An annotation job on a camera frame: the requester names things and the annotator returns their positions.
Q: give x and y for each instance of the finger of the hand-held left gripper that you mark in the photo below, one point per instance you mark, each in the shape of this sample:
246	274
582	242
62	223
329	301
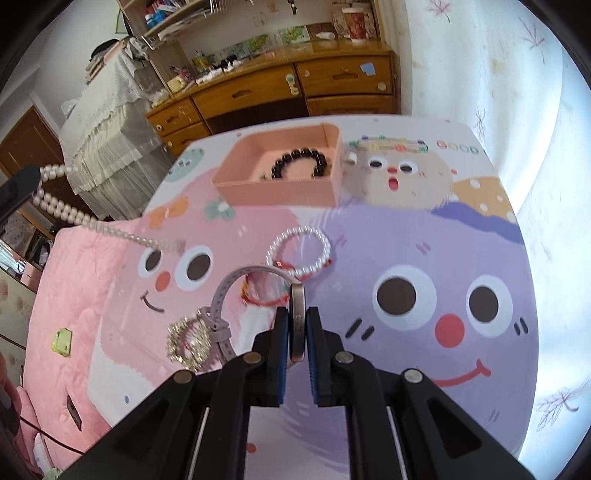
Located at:
16	189

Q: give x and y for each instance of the pink cardboard box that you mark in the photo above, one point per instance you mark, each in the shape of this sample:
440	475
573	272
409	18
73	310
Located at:
277	194

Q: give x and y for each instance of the wooden desk with drawers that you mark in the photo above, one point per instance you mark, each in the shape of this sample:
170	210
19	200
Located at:
249	90

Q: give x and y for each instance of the small green paper piece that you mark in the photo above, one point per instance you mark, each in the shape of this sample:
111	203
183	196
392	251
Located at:
62	342

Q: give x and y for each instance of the cream mug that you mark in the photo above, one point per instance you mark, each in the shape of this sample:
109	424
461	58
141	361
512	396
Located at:
175	83

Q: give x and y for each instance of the brown wooden door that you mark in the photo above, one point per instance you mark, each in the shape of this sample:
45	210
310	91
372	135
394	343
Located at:
32	138

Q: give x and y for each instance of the wooden desk hutch shelf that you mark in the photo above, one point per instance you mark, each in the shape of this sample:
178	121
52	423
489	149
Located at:
161	23

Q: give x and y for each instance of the stack of books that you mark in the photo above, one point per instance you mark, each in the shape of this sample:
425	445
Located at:
99	62

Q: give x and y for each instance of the lace covered piano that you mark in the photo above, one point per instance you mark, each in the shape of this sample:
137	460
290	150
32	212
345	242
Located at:
106	120

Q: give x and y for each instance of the cartoon printed tablecloth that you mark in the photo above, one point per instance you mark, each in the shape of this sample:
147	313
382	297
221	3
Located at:
415	258

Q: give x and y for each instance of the red patterned cup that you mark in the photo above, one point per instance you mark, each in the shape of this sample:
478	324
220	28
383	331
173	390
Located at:
356	23

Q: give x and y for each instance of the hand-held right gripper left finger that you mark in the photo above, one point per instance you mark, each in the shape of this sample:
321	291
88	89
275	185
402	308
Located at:
279	355

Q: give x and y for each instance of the white floral curtain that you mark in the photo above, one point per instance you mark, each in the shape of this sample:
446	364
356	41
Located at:
485	69

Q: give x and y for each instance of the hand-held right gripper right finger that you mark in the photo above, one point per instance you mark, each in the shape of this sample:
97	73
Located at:
316	355

